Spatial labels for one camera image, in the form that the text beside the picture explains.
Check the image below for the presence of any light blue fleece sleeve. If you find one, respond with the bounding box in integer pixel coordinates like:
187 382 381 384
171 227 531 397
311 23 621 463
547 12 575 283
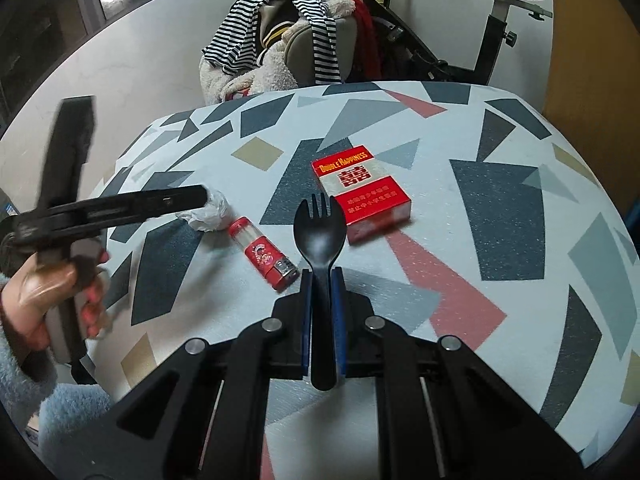
0 274 114 480

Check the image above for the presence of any black exercise bike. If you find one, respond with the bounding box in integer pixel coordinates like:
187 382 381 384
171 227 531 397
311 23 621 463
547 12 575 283
363 0 553 91

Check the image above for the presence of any striped black white shirt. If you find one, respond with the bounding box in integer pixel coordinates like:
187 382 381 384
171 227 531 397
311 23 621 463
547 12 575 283
202 0 344 86

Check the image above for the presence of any chair with wooden back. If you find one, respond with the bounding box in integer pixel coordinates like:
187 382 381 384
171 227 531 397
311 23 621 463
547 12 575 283
283 0 357 87

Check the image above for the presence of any left hand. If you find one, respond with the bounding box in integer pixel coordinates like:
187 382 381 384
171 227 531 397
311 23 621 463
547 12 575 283
1 256 110 361

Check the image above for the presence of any black plastic spork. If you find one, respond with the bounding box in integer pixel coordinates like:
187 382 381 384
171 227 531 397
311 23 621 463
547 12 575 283
293 193 346 391

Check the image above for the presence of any red cigarette pack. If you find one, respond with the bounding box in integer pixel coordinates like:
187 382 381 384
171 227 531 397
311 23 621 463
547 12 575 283
311 145 412 245

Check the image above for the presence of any cream fleece garment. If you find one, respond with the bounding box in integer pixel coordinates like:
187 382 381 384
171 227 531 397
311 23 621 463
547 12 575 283
198 0 359 108

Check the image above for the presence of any white tissue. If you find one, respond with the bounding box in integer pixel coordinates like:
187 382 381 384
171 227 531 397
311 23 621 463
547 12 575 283
176 190 233 233

